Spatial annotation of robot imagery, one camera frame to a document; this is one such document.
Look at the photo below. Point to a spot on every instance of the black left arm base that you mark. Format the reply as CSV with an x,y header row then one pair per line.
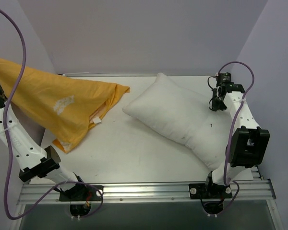
x,y
84,194

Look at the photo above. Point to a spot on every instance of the yellow printed pillowcase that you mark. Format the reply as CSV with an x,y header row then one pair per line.
x,y
67,107

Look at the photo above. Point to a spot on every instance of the aluminium table edge rail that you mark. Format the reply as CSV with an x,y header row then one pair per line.
x,y
244,119

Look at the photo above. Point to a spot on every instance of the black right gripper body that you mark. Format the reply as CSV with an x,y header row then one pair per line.
x,y
217,103

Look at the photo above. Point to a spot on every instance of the aluminium front frame rail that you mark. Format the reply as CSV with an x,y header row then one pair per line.
x,y
159,192

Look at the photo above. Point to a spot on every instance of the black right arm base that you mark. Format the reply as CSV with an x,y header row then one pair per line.
x,y
211,195

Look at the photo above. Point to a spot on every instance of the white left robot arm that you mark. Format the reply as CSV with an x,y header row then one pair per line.
x,y
33,160

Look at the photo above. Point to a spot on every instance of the white pillow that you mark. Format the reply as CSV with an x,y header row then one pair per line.
x,y
183,116

